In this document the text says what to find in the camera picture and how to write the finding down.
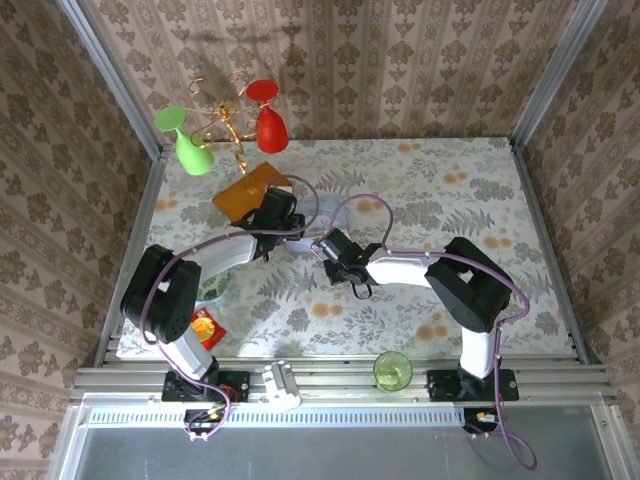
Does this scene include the gold glass rack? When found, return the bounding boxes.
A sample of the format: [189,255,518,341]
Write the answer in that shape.
[188,69,294,224]

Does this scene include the pale translucent plastic bag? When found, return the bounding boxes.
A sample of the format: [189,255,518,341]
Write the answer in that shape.
[294,192,351,237]

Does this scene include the floral patterned tablecloth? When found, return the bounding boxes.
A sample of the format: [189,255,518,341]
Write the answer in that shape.
[117,138,575,359]

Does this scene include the red plastic wine glass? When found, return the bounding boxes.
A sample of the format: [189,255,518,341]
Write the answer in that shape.
[245,79,290,155]

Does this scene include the green plastic wine glass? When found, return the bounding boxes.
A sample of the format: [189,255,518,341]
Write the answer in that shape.
[153,105,216,176]

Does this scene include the leaf patterned round plate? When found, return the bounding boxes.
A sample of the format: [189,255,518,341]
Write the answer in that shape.
[194,269,231,303]

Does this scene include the green glass cup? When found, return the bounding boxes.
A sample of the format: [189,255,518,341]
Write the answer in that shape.
[372,351,414,394]

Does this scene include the red snack packet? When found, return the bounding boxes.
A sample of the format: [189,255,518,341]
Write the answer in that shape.
[191,308,228,351]

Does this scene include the grey metal platform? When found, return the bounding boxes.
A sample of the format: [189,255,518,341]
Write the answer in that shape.
[47,403,640,480]

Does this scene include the black connector box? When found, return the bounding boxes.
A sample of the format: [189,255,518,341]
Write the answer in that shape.
[462,407,500,435]
[183,408,227,435]

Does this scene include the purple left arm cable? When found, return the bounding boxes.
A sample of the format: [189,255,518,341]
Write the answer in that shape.
[138,173,321,444]

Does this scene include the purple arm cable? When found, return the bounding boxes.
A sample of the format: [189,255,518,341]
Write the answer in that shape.
[138,173,321,444]
[329,193,539,472]

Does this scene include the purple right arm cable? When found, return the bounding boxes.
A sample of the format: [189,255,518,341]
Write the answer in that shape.
[329,193,539,472]

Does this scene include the aluminium front frame rails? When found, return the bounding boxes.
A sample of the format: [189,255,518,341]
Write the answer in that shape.
[69,353,619,404]

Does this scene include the white plastic bracket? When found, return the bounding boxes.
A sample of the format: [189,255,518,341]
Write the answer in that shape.
[261,360,303,414]

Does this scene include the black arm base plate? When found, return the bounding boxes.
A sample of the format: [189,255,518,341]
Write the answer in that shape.
[426,368,520,403]
[161,369,251,404]

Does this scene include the aluminium side frame rail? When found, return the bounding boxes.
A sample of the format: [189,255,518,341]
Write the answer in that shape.
[93,144,169,369]
[508,137,590,366]

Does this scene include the white perforated cable duct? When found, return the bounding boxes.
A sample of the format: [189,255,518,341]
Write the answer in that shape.
[79,405,474,428]

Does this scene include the aluminium frame post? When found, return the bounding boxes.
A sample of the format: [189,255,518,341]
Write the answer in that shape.
[509,0,610,147]
[58,0,167,160]

